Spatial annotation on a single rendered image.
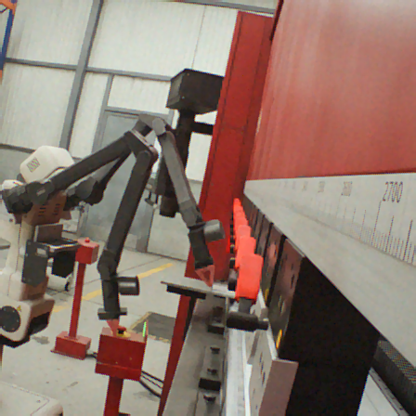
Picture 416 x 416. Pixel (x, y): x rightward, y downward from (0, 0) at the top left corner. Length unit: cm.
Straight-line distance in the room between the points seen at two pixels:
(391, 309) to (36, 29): 1065
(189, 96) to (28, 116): 754
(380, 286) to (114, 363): 176
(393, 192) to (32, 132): 1019
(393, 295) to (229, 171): 275
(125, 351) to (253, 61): 170
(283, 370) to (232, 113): 255
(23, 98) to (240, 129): 794
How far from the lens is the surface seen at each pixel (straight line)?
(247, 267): 60
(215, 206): 295
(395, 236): 22
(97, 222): 971
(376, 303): 23
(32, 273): 208
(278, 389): 48
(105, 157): 183
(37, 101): 1044
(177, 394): 136
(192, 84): 314
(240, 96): 298
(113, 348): 194
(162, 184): 308
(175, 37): 971
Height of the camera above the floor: 138
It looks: 3 degrees down
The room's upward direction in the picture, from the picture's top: 11 degrees clockwise
